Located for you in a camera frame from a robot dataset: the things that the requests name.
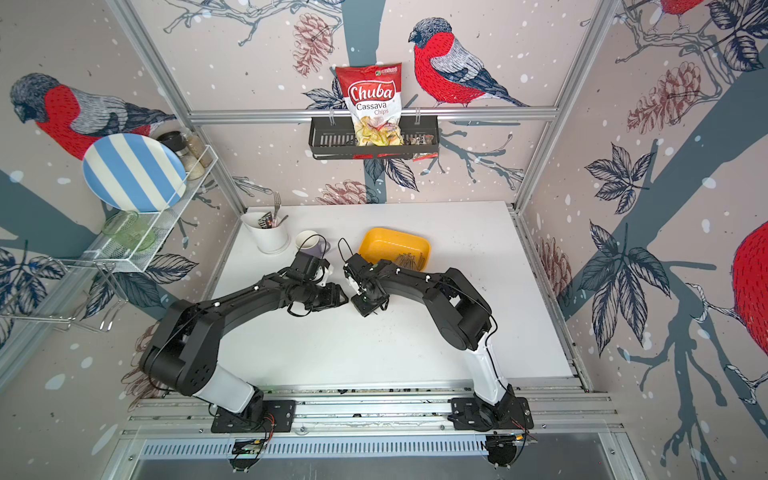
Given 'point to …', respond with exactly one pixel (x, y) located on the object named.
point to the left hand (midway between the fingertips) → (346, 295)
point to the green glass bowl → (126, 227)
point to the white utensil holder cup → (270, 239)
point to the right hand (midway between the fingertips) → (367, 309)
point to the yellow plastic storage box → (405, 249)
